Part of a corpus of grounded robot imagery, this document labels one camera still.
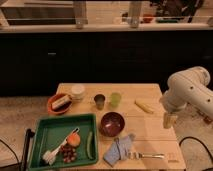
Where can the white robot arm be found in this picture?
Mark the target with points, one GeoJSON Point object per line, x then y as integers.
{"type": "Point", "coordinates": [187, 87]}

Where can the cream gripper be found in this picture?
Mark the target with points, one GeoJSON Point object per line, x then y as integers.
{"type": "Point", "coordinates": [169, 120]}

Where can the orange bowl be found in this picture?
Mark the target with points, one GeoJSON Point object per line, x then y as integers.
{"type": "Point", "coordinates": [60, 110]}

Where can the red grape bunch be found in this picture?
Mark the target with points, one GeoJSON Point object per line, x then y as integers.
{"type": "Point", "coordinates": [69, 153]}

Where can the dark metal cup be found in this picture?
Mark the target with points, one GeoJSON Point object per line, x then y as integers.
{"type": "Point", "coordinates": [99, 101]}

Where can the black chair frame left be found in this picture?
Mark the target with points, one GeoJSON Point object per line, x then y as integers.
{"type": "Point", "coordinates": [22, 163]}

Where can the light green cup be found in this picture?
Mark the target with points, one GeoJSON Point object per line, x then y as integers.
{"type": "Point", "coordinates": [115, 99]}

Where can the white cup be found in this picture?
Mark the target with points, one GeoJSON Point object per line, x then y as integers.
{"type": "Point", "coordinates": [78, 92]}

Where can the white dish brush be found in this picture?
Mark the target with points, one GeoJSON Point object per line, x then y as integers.
{"type": "Point", "coordinates": [49, 157]}

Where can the green cucumber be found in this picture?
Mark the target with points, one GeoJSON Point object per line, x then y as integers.
{"type": "Point", "coordinates": [88, 147]}

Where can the green plastic tray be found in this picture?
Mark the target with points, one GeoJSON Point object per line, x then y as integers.
{"type": "Point", "coordinates": [51, 132]}

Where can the blue folded cloth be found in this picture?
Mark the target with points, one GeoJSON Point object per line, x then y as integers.
{"type": "Point", "coordinates": [119, 149]}

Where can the orange carrot toy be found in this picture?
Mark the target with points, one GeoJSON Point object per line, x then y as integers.
{"type": "Point", "coordinates": [74, 139]}

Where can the purple bowl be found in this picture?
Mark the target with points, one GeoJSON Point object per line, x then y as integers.
{"type": "Point", "coordinates": [112, 124]}

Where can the silver fork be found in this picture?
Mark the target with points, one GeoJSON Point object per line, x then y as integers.
{"type": "Point", "coordinates": [137, 155]}

